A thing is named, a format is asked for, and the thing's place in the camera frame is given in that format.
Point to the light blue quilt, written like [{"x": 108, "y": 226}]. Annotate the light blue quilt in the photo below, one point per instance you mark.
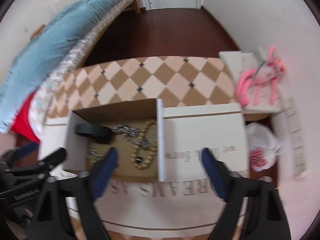
[{"x": 43, "y": 54}]

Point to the pink panther plush toy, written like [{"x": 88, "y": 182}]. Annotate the pink panther plush toy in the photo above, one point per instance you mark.
[{"x": 268, "y": 72}]

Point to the white canvas bag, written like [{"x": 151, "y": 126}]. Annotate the white canvas bag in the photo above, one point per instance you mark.
[{"x": 238, "y": 62}]

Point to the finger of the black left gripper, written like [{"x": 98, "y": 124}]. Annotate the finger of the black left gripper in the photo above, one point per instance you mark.
[
  {"x": 26, "y": 150},
  {"x": 54, "y": 159}
]

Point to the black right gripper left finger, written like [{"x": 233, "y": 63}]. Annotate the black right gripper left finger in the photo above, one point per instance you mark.
[{"x": 101, "y": 173}]

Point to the red bed sheet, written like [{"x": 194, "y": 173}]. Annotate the red bed sheet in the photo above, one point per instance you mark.
[{"x": 21, "y": 124}]

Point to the white cardboard box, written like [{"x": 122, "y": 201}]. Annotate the white cardboard box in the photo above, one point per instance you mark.
[{"x": 134, "y": 113}]

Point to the white plastic shopping bag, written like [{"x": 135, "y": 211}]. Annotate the white plastic shopping bag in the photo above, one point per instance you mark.
[{"x": 263, "y": 146}]

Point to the black smart watch band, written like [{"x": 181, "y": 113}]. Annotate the black smart watch band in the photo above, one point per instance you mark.
[{"x": 100, "y": 134}]

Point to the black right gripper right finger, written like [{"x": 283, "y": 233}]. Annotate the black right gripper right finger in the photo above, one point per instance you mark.
[{"x": 217, "y": 172}]

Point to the white power strip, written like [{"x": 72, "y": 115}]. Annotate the white power strip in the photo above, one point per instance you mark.
[{"x": 296, "y": 138}]

